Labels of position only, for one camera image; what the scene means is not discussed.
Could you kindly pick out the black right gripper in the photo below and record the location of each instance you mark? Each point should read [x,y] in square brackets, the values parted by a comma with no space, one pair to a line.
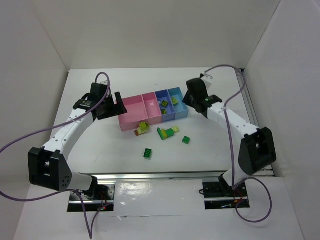
[191,100]

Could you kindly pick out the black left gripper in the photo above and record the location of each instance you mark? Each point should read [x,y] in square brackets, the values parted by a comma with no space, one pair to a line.
[113,105]

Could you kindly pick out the lime lego brick long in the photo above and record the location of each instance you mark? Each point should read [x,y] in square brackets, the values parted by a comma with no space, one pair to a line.
[174,101]

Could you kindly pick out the lime lego brick small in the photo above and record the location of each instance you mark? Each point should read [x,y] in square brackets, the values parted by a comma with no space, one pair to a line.
[164,103]

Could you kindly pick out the dark green lego brick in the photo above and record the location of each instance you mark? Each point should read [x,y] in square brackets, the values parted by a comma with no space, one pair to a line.
[186,140]
[147,153]

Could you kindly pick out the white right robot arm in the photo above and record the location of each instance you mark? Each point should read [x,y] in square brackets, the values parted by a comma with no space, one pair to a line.
[235,125]

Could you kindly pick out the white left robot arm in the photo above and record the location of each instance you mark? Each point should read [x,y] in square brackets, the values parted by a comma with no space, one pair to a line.
[47,165]

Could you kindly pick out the light blue bin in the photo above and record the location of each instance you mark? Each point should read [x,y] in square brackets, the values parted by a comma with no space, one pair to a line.
[181,109]

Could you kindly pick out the large pink bin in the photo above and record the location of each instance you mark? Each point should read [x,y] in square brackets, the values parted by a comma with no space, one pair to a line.
[136,113]

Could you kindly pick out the purple-blue bin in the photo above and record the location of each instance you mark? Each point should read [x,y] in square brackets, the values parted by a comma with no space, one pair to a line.
[167,109]

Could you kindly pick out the yellow-green brown lego stack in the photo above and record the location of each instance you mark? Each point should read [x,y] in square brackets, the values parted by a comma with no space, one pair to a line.
[143,127]

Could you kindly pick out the green yellow lego assembly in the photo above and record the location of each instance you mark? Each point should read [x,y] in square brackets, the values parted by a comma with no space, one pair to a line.
[167,133]

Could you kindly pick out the dark green lego brick front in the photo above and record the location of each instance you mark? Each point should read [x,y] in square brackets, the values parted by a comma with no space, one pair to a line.
[147,153]

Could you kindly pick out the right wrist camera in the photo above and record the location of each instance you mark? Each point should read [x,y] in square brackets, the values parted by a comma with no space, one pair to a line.
[210,100]

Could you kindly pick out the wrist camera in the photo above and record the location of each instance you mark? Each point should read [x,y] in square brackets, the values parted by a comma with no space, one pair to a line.
[210,100]
[83,104]

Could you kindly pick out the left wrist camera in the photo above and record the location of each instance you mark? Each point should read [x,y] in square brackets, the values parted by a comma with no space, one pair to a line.
[83,104]

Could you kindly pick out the aluminium rail front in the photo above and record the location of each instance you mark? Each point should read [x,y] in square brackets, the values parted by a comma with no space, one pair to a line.
[156,176]

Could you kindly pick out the aluminium rail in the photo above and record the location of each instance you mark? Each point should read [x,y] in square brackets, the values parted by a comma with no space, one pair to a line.
[156,176]
[250,105]

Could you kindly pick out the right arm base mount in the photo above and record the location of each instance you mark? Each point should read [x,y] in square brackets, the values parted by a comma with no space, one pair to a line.
[218,196]

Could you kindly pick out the aluminium rail right side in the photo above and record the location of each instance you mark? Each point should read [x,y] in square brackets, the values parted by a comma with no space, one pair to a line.
[250,105]

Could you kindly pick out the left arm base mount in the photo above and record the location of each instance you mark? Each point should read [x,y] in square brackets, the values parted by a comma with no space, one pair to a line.
[102,199]

